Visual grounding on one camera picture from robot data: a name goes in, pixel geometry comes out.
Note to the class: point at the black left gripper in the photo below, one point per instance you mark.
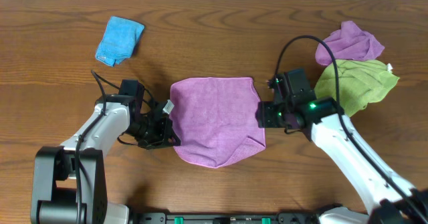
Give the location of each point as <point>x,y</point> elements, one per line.
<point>163,138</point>

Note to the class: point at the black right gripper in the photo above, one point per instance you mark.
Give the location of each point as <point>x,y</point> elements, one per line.
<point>265,120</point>

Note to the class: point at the pink purple cloth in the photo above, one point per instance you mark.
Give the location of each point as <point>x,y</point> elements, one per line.
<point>215,120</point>

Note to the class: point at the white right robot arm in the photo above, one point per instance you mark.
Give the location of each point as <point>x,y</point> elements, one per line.
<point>387,197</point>

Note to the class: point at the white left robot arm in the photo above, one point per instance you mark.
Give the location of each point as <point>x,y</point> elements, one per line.
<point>69,183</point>

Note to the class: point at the crumpled green cloth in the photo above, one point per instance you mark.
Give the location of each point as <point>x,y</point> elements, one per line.
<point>360,83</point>

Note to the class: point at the folded blue cloth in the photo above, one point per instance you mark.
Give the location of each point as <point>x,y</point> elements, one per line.
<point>119,41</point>

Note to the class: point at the crumpled purple cloth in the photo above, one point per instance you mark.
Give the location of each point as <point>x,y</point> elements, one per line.
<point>350,42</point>

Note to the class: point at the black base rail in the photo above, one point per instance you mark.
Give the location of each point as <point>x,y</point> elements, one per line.
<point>287,217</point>

